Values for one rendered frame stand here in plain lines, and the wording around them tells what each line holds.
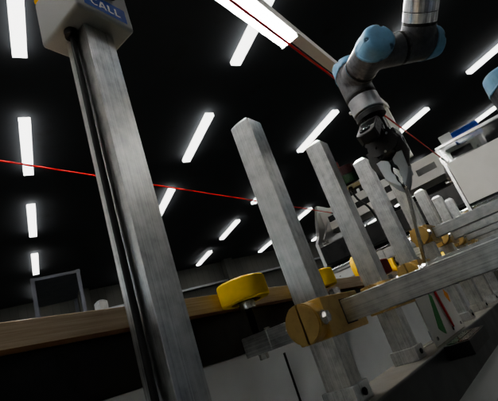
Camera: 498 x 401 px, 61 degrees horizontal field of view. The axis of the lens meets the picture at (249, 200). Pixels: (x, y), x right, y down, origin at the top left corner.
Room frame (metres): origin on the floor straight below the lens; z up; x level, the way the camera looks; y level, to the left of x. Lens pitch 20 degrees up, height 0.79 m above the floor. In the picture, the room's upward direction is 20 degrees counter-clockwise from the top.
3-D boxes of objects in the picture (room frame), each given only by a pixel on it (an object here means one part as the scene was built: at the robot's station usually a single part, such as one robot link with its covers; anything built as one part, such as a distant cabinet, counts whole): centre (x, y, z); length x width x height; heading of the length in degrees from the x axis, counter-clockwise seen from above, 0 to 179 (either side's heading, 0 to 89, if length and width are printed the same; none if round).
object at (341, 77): (0.91, -0.34, 1.32); 0.09 x 0.08 x 0.11; 14
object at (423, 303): (0.96, -0.30, 0.75); 0.26 x 0.01 x 0.10; 148
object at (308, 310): (0.59, -0.05, 0.81); 0.14 x 0.06 x 0.05; 148
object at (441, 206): (1.63, -0.70, 0.89); 0.04 x 0.04 x 0.48; 58
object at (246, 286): (0.68, 0.06, 0.85); 0.08 x 0.08 x 0.11
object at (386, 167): (0.93, -0.33, 1.06); 0.06 x 0.03 x 0.09; 147
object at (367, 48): (0.82, -0.39, 1.32); 0.11 x 0.11 x 0.08; 14
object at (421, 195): (1.42, -0.57, 0.89); 0.04 x 0.04 x 0.48; 58
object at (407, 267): (1.02, -0.31, 0.84); 0.14 x 0.06 x 0.05; 148
